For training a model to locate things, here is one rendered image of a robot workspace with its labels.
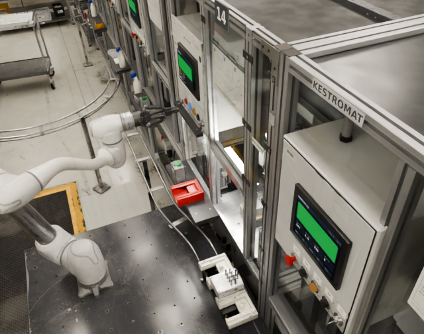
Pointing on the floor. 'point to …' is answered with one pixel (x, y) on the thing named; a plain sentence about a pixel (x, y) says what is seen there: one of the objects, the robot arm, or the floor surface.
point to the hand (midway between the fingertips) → (171, 110)
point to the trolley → (28, 70)
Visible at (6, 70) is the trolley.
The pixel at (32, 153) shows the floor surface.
